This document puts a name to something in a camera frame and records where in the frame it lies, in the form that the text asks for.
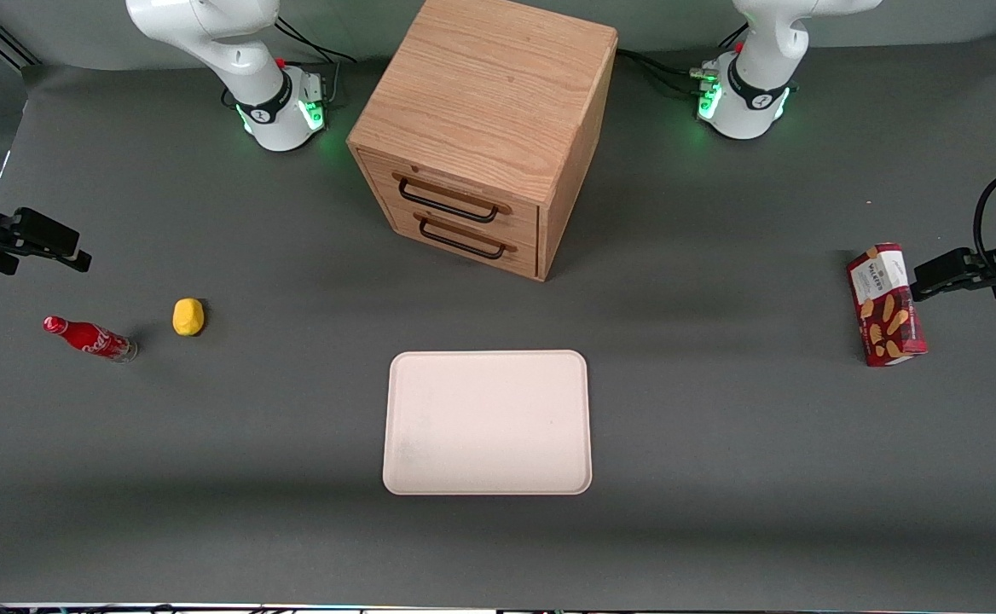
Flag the red coke bottle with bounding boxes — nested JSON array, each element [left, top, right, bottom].
[[43, 316, 139, 365]]

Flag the cream plastic tray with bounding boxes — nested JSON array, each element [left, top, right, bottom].
[[382, 350, 594, 496]]

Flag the red cookie box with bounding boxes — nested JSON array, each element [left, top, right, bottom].
[[846, 242, 929, 368]]

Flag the yellow toy lemon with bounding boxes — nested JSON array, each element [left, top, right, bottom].
[[172, 298, 206, 338]]

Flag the wooden drawer front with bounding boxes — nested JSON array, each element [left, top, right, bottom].
[[376, 200, 541, 280], [357, 148, 541, 242]]

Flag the wooden drawer cabinet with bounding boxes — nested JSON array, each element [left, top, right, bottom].
[[346, 0, 619, 282]]

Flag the black right arm base cables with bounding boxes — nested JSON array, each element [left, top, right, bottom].
[[275, 15, 359, 110]]

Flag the black arm base cables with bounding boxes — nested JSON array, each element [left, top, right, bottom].
[[616, 47, 721, 96], [275, 15, 359, 110]]

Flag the black left arm base cables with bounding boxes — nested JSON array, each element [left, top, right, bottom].
[[616, 47, 721, 96]]

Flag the black drawer handle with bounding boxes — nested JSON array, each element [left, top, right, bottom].
[[414, 213, 518, 260], [393, 173, 513, 224]]

